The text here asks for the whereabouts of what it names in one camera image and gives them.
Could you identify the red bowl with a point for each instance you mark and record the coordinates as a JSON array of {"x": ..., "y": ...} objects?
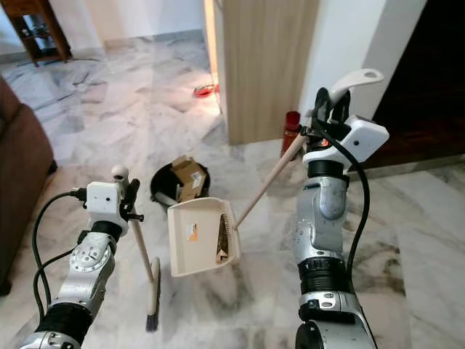
[{"x": 205, "y": 91}]

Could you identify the dark wooden door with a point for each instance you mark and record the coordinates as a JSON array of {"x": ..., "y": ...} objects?
[{"x": 421, "y": 73}]

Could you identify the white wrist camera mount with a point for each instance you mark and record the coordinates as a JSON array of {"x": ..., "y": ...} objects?
[
  {"x": 363, "y": 142},
  {"x": 103, "y": 203}
]

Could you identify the light wood cabinet panel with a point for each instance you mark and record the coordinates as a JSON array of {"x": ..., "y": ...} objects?
[{"x": 269, "y": 73}]

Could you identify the brown sofa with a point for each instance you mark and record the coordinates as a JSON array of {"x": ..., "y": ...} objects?
[{"x": 22, "y": 182}]

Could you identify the brown cardboard box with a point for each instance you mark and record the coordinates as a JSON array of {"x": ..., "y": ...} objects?
[{"x": 189, "y": 178}]

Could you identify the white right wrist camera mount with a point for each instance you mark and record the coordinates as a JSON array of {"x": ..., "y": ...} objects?
[{"x": 363, "y": 142}]

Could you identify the brown cardboard strip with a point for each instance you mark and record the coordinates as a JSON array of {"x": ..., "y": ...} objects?
[{"x": 223, "y": 240}]

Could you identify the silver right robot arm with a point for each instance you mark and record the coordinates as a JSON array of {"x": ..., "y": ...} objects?
[{"x": 327, "y": 203}]

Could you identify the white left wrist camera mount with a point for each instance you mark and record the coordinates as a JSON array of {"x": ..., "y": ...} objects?
[{"x": 103, "y": 203}]

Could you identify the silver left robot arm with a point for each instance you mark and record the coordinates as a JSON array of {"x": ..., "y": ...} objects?
[{"x": 91, "y": 265}]

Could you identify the small dark wooden table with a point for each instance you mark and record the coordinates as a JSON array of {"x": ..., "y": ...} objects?
[{"x": 40, "y": 25}]

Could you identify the black round bin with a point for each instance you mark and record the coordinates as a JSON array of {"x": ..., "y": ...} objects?
[{"x": 163, "y": 185}]

